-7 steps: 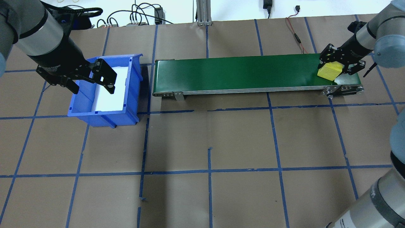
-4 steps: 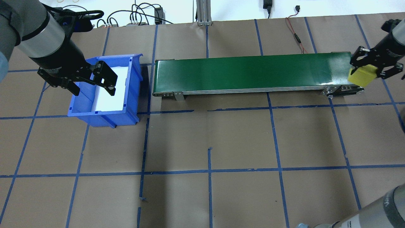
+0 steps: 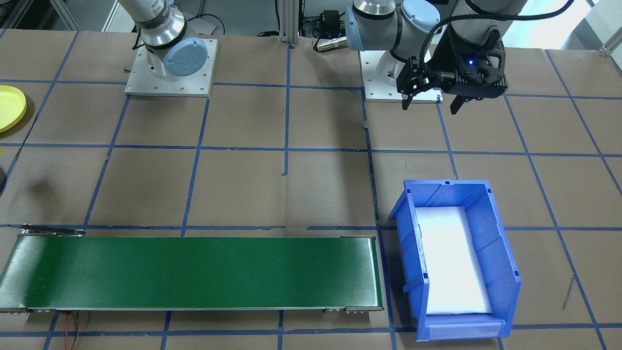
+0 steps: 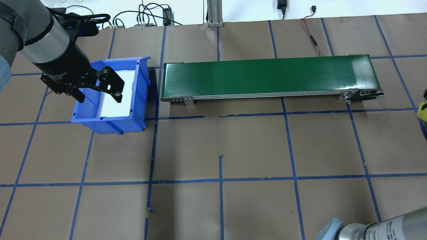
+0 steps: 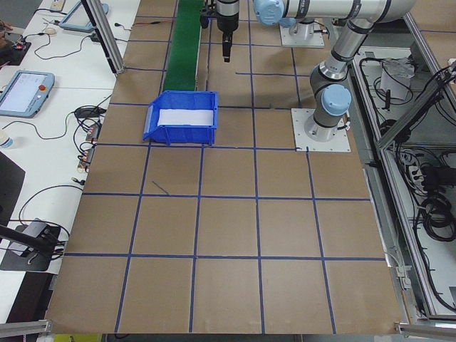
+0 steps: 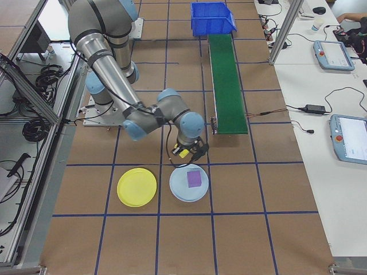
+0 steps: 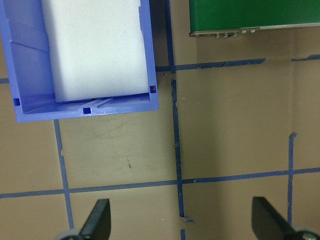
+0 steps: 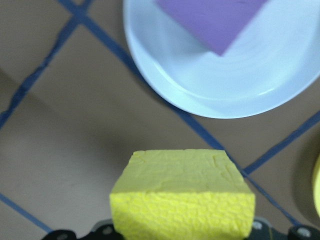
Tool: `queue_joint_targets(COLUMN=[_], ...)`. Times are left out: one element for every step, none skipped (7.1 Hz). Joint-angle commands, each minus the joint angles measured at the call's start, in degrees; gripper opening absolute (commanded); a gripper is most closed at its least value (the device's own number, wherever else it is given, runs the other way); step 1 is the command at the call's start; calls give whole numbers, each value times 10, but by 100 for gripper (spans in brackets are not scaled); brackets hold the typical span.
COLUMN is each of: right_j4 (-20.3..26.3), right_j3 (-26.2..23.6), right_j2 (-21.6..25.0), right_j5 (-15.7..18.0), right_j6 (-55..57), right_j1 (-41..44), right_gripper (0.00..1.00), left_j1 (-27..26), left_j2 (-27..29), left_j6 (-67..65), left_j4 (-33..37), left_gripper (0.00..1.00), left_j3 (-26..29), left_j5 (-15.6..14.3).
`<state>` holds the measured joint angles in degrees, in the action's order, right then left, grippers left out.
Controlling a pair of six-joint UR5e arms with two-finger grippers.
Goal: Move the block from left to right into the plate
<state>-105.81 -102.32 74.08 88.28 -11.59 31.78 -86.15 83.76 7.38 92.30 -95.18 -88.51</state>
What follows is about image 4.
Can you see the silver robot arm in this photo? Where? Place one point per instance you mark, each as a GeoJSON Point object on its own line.
{"type": "Point", "coordinates": [30, 30]}
{"type": "Point", "coordinates": [367, 230]}

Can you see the yellow foam cube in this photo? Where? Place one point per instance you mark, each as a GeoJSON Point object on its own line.
{"type": "Point", "coordinates": [422, 111]}

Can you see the white foam pad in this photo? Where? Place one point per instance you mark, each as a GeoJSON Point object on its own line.
{"type": "Point", "coordinates": [125, 108]}

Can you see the aluminium profile post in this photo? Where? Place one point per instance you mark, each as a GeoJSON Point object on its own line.
{"type": "Point", "coordinates": [215, 13]}

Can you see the blue plastic storage bin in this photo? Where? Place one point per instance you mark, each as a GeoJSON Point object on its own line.
{"type": "Point", "coordinates": [110, 128]}

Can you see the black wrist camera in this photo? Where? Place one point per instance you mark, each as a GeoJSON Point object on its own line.
{"type": "Point", "coordinates": [83, 25]}

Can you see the green conveyor belt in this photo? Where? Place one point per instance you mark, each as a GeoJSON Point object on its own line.
{"type": "Point", "coordinates": [267, 78]}

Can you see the black power adapter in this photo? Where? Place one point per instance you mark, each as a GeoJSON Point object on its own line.
{"type": "Point", "coordinates": [167, 16]}
{"type": "Point", "coordinates": [282, 4]}

